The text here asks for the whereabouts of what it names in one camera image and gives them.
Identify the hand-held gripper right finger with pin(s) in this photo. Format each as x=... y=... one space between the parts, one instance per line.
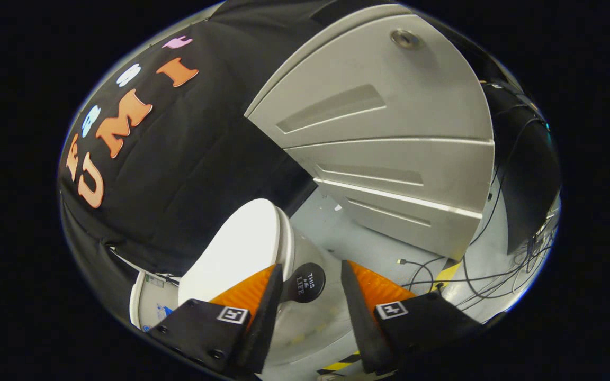
x=360 y=317

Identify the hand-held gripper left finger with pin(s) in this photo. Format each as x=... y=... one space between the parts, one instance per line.
x=268 y=312

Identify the white drawer cabinet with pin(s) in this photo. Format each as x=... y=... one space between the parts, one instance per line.
x=379 y=121

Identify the black backdrop cloth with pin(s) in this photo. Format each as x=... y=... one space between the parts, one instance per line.
x=178 y=159

